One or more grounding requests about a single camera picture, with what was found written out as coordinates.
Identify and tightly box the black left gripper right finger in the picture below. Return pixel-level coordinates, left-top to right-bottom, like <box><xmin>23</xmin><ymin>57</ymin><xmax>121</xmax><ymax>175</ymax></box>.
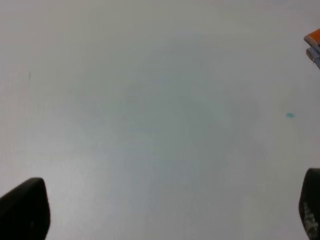
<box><xmin>298</xmin><ymin>168</ymin><xmax>320</xmax><ymax>240</ymax></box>

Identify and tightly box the grey towel with orange stripe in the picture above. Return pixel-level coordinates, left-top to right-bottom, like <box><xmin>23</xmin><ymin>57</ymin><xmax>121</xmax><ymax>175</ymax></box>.
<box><xmin>303</xmin><ymin>29</ymin><xmax>320</xmax><ymax>69</ymax></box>

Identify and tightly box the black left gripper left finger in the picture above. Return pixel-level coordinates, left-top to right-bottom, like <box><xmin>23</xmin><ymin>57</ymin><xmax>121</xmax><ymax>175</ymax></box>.
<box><xmin>0</xmin><ymin>177</ymin><xmax>51</xmax><ymax>240</ymax></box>

